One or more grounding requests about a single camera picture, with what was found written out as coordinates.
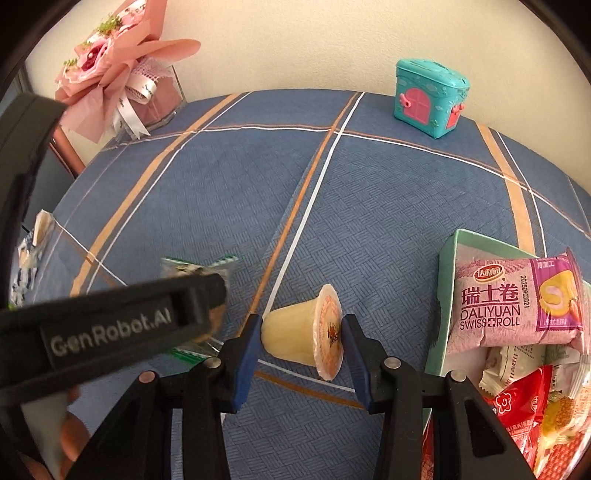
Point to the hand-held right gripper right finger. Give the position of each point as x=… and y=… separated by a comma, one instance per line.
x=355, y=364

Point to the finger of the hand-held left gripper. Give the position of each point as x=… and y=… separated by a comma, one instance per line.
x=203, y=300

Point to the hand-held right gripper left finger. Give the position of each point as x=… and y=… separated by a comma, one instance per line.
x=242, y=364

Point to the small green clear packet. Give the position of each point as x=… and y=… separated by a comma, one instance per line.
x=203, y=270

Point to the yellow jelly cup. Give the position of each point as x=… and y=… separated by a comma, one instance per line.
x=291, y=332

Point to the white tray with green rim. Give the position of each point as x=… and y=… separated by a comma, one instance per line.
x=445, y=295

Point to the pink swiss roll packet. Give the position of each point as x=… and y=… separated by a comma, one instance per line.
x=498, y=304

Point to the yellow orange snack packet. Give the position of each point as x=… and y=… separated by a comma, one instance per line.
x=563, y=410

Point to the person's left hand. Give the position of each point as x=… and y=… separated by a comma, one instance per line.
x=74, y=424

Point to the pale green white packet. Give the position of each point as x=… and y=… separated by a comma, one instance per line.
x=512, y=364

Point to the dark chair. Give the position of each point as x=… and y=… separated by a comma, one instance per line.
x=51, y=184

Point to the red foil snack packet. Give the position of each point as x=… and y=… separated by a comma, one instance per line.
x=517, y=406

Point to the red patterned snack packet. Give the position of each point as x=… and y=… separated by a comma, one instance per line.
x=558, y=461

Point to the pink flower bouquet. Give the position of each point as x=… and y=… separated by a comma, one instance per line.
x=106, y=60

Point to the teal toy house box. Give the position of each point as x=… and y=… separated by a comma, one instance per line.
x=425, y=97

